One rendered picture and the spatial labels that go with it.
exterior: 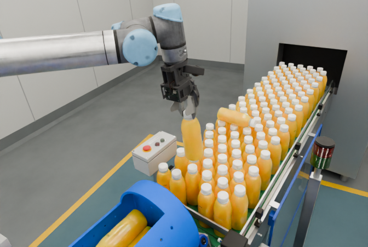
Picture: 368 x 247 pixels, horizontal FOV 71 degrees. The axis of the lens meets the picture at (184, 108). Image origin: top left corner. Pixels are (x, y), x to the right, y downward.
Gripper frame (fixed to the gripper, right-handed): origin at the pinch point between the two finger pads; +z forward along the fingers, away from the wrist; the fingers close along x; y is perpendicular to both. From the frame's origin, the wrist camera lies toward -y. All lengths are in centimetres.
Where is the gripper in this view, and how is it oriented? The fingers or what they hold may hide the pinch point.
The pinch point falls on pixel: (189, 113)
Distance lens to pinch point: 87.6
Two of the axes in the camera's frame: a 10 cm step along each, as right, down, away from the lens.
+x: 8.0, 2.0, -5.6
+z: 1.5, 8.5, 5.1
